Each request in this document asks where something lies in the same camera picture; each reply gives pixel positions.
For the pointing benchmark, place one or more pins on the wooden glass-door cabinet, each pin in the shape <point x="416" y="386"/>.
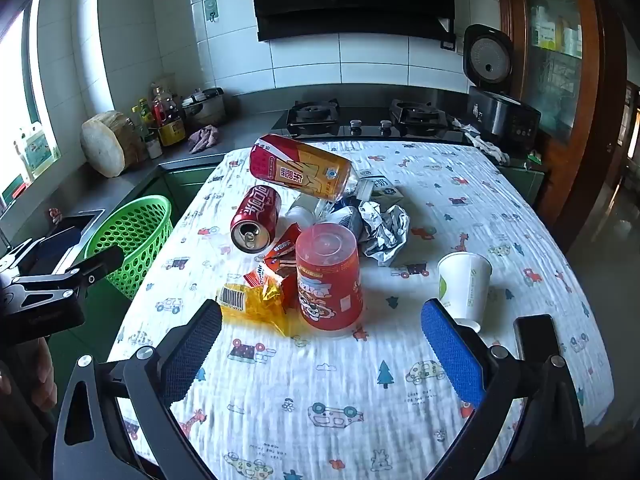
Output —
<point x="555" y="60"/>

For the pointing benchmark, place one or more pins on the pink rag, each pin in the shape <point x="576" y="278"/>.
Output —
<point x="204" y="139"/>

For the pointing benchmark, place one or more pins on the green packet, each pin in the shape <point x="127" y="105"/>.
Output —
<point x="534" y="162"/>

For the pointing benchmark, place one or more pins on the white cloth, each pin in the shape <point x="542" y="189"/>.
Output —
<point x="487" y="146"/>

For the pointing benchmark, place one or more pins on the red soda can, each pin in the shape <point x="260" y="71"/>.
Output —
<point x="252" y="210"/>

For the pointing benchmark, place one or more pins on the window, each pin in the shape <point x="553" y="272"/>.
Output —
<point x="20" y="100"/>

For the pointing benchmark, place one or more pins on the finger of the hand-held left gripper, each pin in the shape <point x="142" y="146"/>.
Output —
<point x="100" y="262"/>

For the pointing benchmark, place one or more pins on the red snack wrapper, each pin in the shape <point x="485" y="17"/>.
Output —
<point x="282" y="250"/>

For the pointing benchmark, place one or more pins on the black gas stove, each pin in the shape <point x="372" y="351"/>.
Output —
<point x="370" y="130"/>

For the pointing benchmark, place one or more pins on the small glass jar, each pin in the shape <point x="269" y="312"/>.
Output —
<point x="153" y="147"/>

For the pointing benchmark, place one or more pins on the steel sink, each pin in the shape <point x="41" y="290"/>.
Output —
<point x="65" y="240"/>

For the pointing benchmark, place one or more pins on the black rice cooker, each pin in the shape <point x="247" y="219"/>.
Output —
<point x="505" y="115"/>

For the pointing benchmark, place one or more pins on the black range hood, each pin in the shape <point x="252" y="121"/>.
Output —
<point x="350" y="0"/>

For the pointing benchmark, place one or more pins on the red plastic cup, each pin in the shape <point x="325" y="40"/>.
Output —
<point x="327" y="280"/>

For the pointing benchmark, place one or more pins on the dark oil bottle yellow label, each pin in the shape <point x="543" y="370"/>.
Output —
<point x="170" y="127"/>

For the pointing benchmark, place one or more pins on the red bottle yellow label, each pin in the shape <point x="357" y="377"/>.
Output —
<point x="295" y="165"/>

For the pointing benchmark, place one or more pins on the green plastic basket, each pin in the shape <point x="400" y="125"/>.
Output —
<point x="135" y="230"/>

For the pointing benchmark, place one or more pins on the round wooden chopping block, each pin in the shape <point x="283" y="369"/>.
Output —
<point x="102" y="145"/>

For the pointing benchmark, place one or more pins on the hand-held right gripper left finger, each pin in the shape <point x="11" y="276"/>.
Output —
<point x="192" y="355"/>

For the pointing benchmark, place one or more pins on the white milk carton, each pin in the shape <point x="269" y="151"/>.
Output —
<point x="385" y="191"/>

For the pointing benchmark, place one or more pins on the steel pot with lid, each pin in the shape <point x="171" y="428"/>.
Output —
<point x="205" y="107"/>

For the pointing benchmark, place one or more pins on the green-capped condiment bottle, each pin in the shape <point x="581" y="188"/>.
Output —
<point x="144" y="115"/>

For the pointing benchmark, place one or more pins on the crumpled white paper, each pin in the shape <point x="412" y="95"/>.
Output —
<point x="385" y="230"/>

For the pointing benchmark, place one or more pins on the person's left hand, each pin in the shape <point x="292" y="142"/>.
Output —
<point x="42" y="375"/>

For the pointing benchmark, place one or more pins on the wall hook plate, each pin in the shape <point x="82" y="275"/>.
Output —
<point x="211" y="9"/>

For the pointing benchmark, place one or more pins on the detergent bottle green label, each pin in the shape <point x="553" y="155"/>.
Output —
<point x="37" y="152"/>

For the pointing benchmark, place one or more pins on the blue white can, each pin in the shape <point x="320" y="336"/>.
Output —
<point x="345" y="220"/>

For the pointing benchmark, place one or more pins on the yellow snack wrapper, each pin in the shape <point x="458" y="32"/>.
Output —
<point x="250" y="305"/>

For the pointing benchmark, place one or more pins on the white paper cup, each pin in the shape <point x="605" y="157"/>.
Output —
<point x="465" y="285"/>

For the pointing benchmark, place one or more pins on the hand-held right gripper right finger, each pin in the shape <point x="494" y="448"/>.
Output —
<point x="450" y="350"/>

